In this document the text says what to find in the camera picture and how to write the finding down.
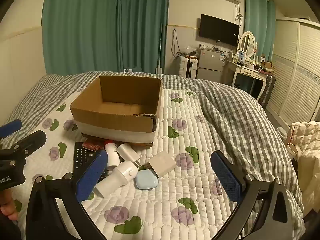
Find black remote control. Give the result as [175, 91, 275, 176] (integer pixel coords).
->
[73, 142, 100, 174]

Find white bottle with red cap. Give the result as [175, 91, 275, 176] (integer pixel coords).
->
[104, 140, 120, 170]

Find black wall cables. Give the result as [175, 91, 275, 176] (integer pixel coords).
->
[171, 29, 186, 57]

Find cream quilted jacket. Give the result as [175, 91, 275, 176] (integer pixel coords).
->
[287, 121, 320, 205]

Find dark suitcase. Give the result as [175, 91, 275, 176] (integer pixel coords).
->
[257, 74, 276, 107]

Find grey checked blanket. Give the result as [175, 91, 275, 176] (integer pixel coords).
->
[5, 70, 307, 240]

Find brown cardboard box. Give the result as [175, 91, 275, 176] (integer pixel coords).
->
[69, 75, 163, 147]

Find white square box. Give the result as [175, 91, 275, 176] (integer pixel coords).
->
[145, 151, 177, 178]

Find light blue earbuds case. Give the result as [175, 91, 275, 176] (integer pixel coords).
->
[135, 169, 159, 190]

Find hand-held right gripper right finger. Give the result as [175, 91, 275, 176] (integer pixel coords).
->
[210, 150, 304, 240]

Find white vanity table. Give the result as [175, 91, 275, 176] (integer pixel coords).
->
[226, 59, 269, 100]

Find white floral quilted mat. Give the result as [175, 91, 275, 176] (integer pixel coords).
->
[0, 87, 253, 240]

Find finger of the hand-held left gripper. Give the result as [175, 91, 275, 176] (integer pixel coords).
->
[0, 119, 22, 138]
[0, 129, 47, 160]

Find person's left hand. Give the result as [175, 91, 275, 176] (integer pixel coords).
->
[0, 189, 19, 222]

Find grey small fridge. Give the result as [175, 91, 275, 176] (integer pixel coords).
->
[196, 47, 225, 82]

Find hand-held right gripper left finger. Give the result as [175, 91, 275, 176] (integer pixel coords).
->
[25, 149, 108, 240]

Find white oval mirror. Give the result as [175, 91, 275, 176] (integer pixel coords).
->
[239, 31, 258, 59]

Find white mop pole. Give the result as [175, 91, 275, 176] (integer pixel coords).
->
[155, 24, 164, 75]

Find white slatted wardrobe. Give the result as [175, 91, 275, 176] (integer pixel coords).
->
[265, 17, 320, 128]

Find narrow green curtain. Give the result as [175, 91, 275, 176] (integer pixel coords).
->
[244, 0, 277, 63]

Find black wall television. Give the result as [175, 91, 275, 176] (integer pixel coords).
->
[199, 14, 240, 47]

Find wide green curtain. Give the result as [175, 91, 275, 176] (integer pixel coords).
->
[42, 0, 120, 77]

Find white cylindrical device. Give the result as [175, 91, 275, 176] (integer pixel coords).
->
[95, 160, 138, 197]

